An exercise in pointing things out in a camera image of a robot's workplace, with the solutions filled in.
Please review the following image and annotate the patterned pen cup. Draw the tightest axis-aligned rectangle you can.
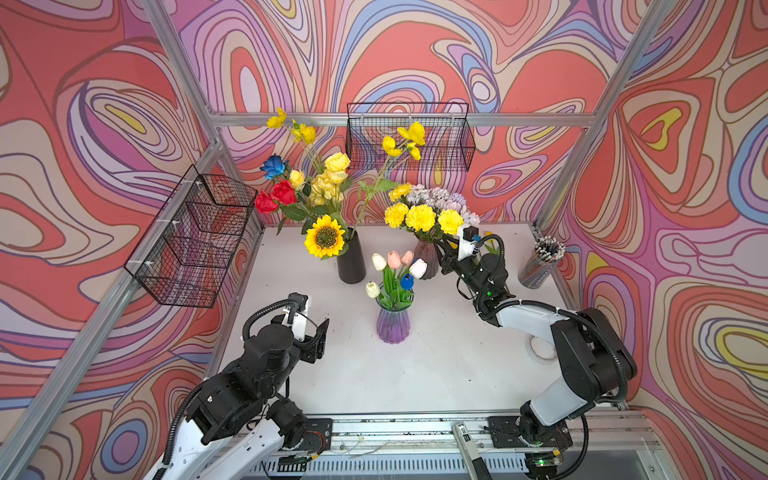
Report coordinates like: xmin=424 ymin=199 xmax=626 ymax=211
xmin=518 ymin=236 xmax=566 ymax=289

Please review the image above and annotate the sunflower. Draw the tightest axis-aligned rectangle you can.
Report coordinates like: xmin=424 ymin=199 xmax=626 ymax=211
xmin=304 ymin=215 xmax=346 ymax=259

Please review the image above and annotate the tulip bunch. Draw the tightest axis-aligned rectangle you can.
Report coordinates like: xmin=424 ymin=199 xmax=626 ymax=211
xmin=365 ymin=251 xmax=426 ymax=301

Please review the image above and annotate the back black wire basket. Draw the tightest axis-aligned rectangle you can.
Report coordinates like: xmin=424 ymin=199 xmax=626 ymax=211
xmin=345 ymin=100 xmax=476 ymax=173

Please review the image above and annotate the mixed rose bouquet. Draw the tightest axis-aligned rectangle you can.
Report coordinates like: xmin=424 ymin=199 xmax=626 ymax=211
xmin=254 ymin=108 xmax=351 ymax=230

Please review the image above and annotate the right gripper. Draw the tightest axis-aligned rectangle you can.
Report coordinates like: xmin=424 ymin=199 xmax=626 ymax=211
xmin=432 ymin=235 xmax=486 ymax=298

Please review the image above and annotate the tool on front rail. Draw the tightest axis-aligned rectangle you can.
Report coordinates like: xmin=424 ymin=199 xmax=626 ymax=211
xmin=452 ymin=422 xmax=492 ymax=480

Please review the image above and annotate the purple glass tulip vase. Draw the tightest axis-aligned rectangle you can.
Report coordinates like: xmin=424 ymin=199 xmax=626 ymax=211
xmin=376 ymin=292 xmax=413 ymax=344

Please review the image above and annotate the yellow and lilac bouquet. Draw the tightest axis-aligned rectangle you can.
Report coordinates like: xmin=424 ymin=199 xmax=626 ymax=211
xmin=381 ymin=121 xmax=480 ymax=242

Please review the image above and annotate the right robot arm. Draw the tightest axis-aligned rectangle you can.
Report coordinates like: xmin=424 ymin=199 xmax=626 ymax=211
xmin=435 ymin=227 xmax=638 ymax=447

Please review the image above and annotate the black vase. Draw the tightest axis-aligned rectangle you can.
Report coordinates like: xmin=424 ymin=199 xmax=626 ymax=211
xmin=337 ymin=232 xmax=366 ymax=284

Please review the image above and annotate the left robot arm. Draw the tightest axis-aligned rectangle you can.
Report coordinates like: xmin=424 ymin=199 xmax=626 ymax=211
xmin=145 ymin=292 xmax=332 ymax=479

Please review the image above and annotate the white tape roll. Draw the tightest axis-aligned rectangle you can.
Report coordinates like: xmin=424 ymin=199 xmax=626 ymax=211
xmin=525 ymin=335 xmax=558 ymax=365

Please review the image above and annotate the left black wire basket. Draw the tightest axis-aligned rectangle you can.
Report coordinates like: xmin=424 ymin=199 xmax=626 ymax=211
xmin=124 ymin=166 xmax=256 ymax=308

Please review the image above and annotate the yellow carnation stem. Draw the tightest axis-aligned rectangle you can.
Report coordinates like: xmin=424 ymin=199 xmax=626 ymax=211
xmin=437 ymin=209 xmax=465 ymax=238

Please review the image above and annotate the blue tulip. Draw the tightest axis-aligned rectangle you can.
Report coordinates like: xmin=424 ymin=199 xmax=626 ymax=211
xmin=400 ymin=273 xmax=415 ymax=291

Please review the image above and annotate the red grey glass vase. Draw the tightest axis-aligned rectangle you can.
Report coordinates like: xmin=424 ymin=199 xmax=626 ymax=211
xmin=414 ymin=239 xmax=440 ymax=280

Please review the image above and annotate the black wire basket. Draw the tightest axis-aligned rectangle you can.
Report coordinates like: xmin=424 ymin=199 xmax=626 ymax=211
xmin=345 ymin=100 xmax=476 ymax=173
xmin=124 ymin=166 xmax=256 ymax=308

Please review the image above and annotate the yellow tulip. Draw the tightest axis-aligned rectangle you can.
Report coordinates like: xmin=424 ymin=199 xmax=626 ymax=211
xmin=484 ymin=231 xmax=500 ymax=254

